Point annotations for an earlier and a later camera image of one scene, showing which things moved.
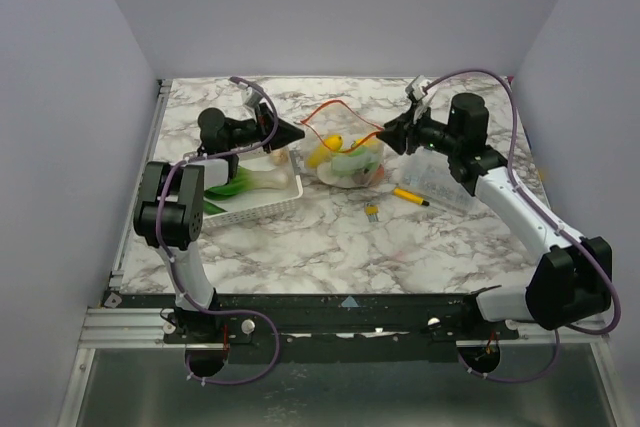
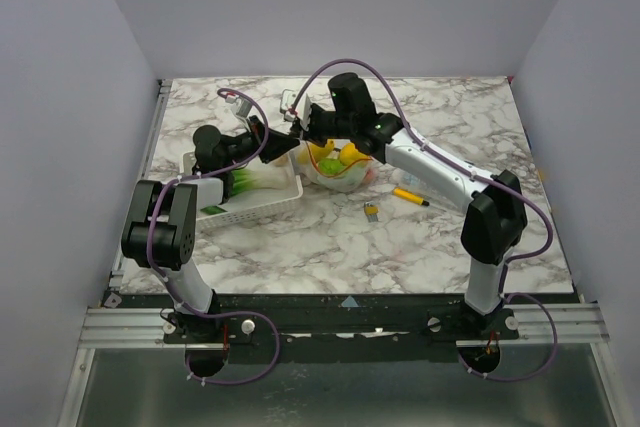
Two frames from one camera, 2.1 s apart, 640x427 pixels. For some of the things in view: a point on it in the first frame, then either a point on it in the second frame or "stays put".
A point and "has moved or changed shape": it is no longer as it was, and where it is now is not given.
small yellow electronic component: [372, 212] stays put
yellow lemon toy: [367, 143] has moved or changed shape
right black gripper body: [411, 132] to [314, 121]
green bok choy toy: [245, 180] stays put
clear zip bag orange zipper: [347, 151] has moved or changed shape
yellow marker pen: [410, 196] stays put
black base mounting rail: [327, 328] stays put
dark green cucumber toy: [211, 209] stays put
